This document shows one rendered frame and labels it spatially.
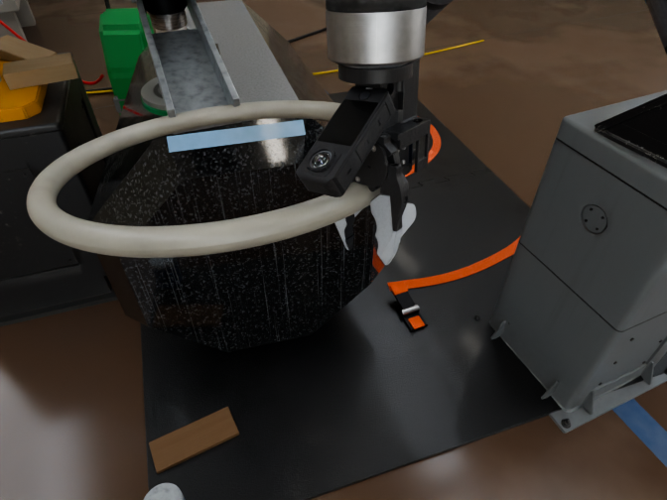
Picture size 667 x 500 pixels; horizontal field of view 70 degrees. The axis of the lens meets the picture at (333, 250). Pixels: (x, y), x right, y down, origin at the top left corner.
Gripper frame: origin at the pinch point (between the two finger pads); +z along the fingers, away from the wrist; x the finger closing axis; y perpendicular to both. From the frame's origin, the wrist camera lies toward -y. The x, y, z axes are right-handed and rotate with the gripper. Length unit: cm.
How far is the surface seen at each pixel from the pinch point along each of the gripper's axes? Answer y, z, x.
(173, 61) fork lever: 20, -12, 63
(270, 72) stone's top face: 60, -1, 78
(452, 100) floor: 255, 57, 121
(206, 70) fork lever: 22, -10, 56
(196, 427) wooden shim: 5, 93, 70
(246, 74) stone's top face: 54, -1, 83
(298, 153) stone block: 42, 13, 52
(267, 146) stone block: 37, 10, 58
